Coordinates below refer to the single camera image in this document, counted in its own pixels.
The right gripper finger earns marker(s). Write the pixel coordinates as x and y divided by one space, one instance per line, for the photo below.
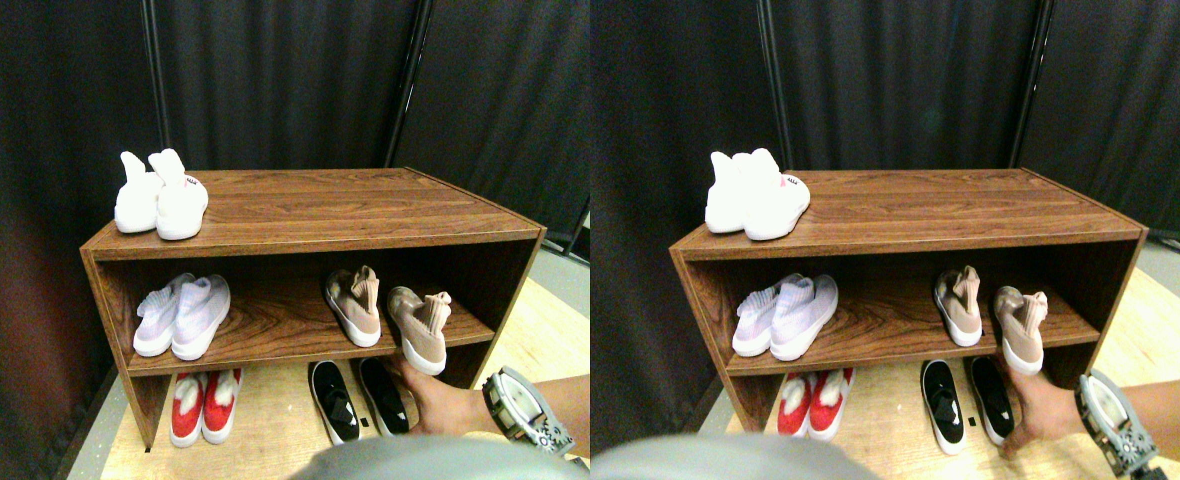
525 415
1115 425

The black shoe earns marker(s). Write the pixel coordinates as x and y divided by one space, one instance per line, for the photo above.
385 395
943 410
992 400
335 405

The beige shoe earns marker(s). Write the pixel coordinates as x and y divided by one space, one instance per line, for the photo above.
355 312
1023 330
960 312
420 330

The person's hand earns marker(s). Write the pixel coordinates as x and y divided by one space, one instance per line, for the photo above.
450 405
1045 412

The lilac shoe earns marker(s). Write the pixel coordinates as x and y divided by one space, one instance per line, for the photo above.
200 320
752 326
153 325
805 320

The brown shoe rack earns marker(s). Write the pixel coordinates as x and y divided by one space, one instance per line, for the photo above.
940 215
330 215

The white shoe with red mark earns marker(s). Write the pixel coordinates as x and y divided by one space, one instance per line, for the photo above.
180 212
778 212

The black curtain stand pole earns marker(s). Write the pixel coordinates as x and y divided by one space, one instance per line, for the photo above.
408 85
774 85
1031 85
156 85

